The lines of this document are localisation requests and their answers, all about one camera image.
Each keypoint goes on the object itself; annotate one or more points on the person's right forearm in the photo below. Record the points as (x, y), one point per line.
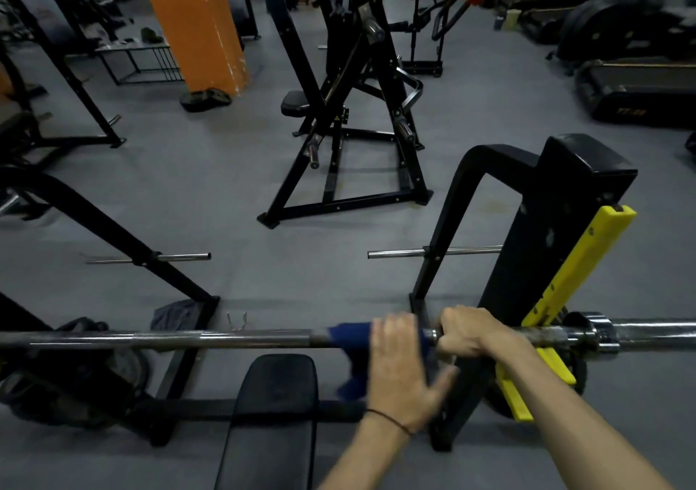
(587, 430)

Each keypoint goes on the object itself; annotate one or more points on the pale bucket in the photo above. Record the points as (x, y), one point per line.
(511, 19)

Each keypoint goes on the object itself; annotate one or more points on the black weight plate white lettering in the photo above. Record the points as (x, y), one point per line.
(576, 375)
(43, 392)

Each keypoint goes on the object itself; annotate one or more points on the blue cleaning cloth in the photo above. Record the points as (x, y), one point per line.
(353, 337)

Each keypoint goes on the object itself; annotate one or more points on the person's right hand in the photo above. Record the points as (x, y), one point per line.
(467, 334)

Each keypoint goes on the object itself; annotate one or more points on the black and red lever machine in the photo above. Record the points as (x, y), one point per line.
(342, 98)

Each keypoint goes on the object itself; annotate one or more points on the wide orange pillar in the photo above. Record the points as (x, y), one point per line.
(190, 22)

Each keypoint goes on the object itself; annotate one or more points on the metal spring collar clip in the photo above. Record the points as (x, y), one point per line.
(237, 324)

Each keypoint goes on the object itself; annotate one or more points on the small black weight plate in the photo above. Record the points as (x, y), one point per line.
(196, 101)
(220, 96)

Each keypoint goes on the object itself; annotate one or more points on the black grip-hole weight plate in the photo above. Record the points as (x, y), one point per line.
(136, 370)

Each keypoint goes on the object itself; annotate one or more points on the person's left forearm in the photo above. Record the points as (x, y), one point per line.
(359, 457)

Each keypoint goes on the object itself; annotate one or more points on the black padded bench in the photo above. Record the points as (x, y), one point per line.
(272, 424)

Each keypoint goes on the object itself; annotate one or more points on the steel barbell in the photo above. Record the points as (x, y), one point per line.
(163, 338)

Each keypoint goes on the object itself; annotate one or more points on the small blue bottle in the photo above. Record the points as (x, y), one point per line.
(498, 22)

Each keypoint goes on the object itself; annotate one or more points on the grey cloth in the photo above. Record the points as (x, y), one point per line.
(174, 313)

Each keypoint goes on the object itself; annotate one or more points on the black elliptical trainer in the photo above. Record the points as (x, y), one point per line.
(603, 27)

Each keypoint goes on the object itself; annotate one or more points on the black incline bench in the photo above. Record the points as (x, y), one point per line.
(16, 131)

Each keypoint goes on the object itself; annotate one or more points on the black bench press rack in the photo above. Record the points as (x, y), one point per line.
(576, 180)

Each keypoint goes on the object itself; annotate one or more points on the black squat rack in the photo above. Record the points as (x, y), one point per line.
(81, 93)

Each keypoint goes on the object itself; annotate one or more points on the black plate-loaded machine frame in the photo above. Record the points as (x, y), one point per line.
(424, 68)

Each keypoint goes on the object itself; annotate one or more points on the person's left hand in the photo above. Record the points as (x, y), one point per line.
(402, 375)

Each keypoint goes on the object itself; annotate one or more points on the yellow bar hook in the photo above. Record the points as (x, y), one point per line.
(587, 250)

